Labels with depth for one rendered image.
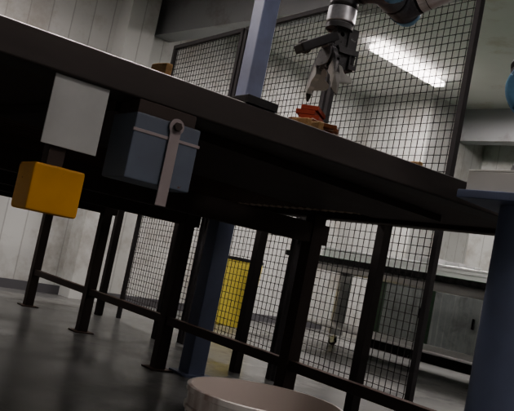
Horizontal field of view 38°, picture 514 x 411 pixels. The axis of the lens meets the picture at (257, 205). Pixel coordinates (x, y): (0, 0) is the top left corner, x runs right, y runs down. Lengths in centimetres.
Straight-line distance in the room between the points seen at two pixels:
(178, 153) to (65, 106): 22
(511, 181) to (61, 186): 96
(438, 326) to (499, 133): 273
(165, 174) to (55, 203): 21
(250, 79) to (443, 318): 432
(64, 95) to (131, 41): 583
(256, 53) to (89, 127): 266
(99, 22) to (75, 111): 591
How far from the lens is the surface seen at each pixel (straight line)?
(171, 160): 136
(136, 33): 717
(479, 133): 940
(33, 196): 126
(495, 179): 173
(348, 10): 197
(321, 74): 197
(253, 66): 391
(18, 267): 684
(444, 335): 759
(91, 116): 133
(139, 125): 133
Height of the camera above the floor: 60
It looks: 5 degrees up
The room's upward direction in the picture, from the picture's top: 11 degrees clockwise
